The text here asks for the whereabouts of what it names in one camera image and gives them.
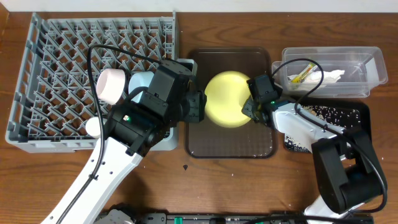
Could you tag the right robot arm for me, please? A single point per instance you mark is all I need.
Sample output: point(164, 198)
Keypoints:
point(347, 168)

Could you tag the white pink bowl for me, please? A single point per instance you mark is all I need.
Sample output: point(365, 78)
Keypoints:
point(110, 85)

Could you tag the green snack wrapper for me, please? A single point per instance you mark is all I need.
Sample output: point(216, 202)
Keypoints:
point(311, 67)

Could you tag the yellow round plate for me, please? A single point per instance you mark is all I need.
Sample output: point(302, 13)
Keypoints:
point(226, 94)

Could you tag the black rectangular tray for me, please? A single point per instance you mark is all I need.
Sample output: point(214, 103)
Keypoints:
point(341, 103)

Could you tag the white cup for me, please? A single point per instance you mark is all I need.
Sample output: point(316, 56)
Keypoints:
point(92, 127)

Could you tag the white napkin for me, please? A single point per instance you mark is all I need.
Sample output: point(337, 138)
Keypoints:
point(329, 77)

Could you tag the rice food scraps pile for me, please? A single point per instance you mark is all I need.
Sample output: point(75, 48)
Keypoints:
point(347, 118)

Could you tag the clear plastic waste bin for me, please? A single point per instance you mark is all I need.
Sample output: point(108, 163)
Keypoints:
point(364, 69)

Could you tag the light blue bowl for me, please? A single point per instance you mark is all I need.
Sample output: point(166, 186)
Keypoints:
point(140, 79)

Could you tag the grey plastic dishwasher rack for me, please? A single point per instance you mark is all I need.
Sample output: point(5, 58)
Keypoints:
point(53, 99)

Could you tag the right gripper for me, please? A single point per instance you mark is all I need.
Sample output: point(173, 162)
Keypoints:
point(246, 109)

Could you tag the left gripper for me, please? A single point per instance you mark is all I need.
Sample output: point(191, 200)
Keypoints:
point(196, 106)

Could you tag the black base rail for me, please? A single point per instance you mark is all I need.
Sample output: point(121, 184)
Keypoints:
point(123, 213)

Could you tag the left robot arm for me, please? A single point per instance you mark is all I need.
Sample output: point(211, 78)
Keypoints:
point(161, 100)

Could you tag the dark brown serving tray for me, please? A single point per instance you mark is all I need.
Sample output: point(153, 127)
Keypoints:
point(207, 140)

